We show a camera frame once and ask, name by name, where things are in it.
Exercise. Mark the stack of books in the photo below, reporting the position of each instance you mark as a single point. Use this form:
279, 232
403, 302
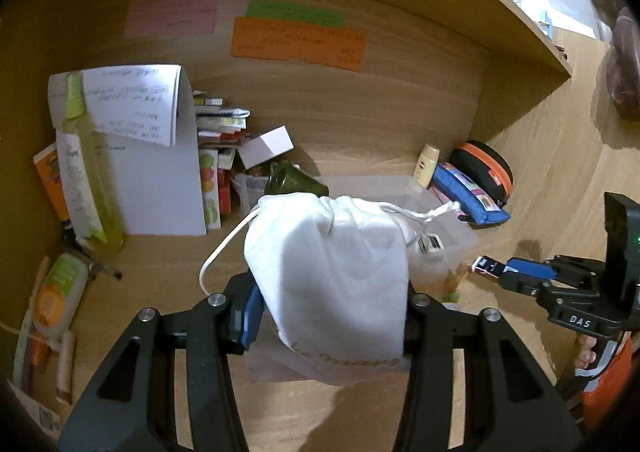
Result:
218, 122

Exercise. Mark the cream yellow lotion bottle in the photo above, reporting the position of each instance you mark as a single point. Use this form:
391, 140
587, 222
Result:
426, 165

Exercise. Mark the yellow green spray bottle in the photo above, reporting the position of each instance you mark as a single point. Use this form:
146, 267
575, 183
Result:
98, 219

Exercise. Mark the clear plastic storage bin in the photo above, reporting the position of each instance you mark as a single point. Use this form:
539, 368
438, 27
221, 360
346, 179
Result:
338, 249

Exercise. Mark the dark green glass bottle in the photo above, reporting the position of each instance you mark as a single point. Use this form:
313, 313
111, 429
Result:
286, 178

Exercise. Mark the orange sticky note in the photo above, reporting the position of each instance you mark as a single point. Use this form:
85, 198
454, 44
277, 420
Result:
283, 40

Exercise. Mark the green sticky note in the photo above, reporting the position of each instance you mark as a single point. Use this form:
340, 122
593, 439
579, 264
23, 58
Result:
292, 11

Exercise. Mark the white drawstring cloth bag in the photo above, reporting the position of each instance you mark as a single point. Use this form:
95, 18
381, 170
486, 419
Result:
340, 343

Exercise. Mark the pink sticky note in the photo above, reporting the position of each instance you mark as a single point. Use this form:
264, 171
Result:
147, 18

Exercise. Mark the blue patchwork fabric pouch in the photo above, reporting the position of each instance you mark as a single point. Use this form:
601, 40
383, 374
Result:
474, 202

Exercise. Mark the blue white small packet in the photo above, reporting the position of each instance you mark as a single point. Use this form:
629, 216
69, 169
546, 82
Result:
486, 266

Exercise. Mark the black orange zip case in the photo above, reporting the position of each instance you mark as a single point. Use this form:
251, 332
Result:
486, 167

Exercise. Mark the small white cardboard box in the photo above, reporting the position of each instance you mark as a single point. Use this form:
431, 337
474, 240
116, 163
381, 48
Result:
265, 147

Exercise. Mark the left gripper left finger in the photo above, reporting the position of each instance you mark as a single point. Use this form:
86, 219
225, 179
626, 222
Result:
130, 402

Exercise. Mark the fruit pattern book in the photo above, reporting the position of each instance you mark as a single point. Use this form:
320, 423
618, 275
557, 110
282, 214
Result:
208, 162

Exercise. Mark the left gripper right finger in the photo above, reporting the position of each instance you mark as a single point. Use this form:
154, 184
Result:
510, 404

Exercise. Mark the orange green tube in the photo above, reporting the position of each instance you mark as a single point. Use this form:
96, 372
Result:
59, 296

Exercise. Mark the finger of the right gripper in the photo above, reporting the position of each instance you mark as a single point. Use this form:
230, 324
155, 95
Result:
534, 269

